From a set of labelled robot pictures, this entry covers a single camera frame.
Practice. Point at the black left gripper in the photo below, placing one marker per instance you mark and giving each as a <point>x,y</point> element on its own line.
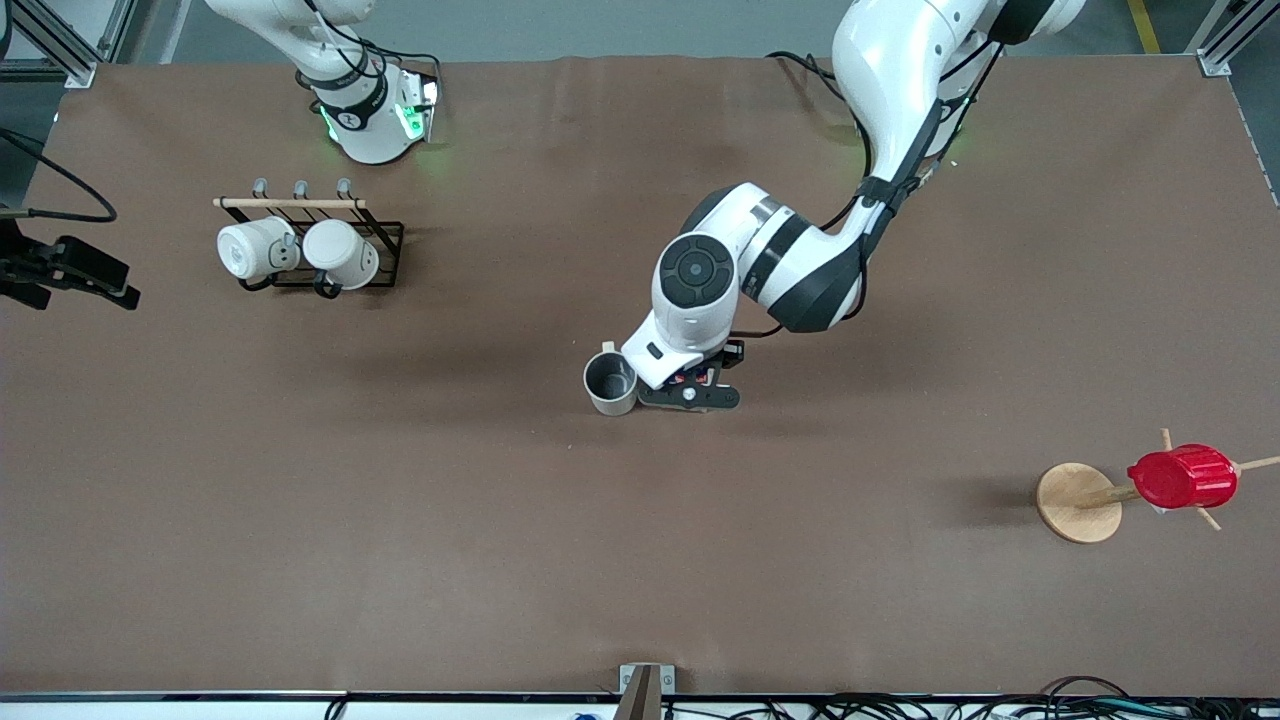
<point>731,353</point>

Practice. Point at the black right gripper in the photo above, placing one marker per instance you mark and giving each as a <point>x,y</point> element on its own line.
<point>30,266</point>

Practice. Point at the blue white milk carton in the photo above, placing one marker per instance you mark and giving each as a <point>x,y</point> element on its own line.
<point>685,378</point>

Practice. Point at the beige mug with grey inside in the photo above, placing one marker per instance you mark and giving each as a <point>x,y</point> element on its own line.
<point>612,404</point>

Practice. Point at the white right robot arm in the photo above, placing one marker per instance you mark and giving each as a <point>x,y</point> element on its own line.
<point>370,135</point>

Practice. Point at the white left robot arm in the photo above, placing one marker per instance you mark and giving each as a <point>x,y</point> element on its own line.
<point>690,300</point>

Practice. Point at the red ribbed plastic cup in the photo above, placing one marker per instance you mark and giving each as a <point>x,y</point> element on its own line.
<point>1185,478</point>

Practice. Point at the white mug with face print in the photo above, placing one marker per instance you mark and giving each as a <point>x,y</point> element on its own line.
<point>250,250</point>

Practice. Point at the brown table cover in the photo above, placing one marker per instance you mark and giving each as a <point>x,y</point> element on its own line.
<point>640,560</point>

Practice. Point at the plain white mug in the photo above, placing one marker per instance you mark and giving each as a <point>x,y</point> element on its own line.
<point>340,255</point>

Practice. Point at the wooden mug tree stand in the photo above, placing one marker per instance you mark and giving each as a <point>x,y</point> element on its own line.
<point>1075,505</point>

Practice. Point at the aluminium frame profile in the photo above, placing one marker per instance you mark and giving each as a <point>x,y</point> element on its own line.
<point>80,72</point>
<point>1213,65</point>

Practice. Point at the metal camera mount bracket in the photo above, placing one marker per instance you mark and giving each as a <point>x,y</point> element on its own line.
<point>645,690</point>

